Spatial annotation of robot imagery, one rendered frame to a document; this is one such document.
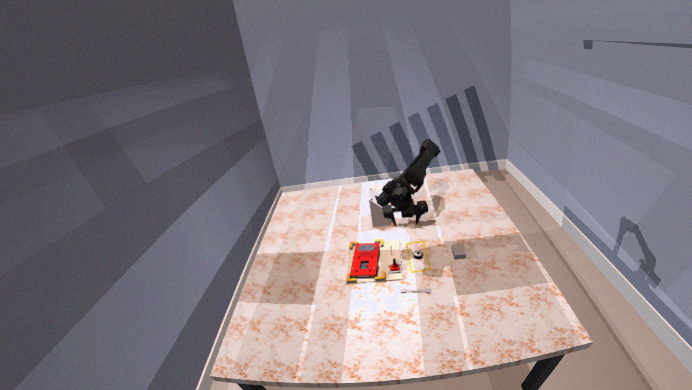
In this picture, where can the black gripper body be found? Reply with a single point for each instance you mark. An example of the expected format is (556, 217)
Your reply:
(388, 210)

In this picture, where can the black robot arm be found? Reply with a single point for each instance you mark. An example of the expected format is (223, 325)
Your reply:
(399, 188)

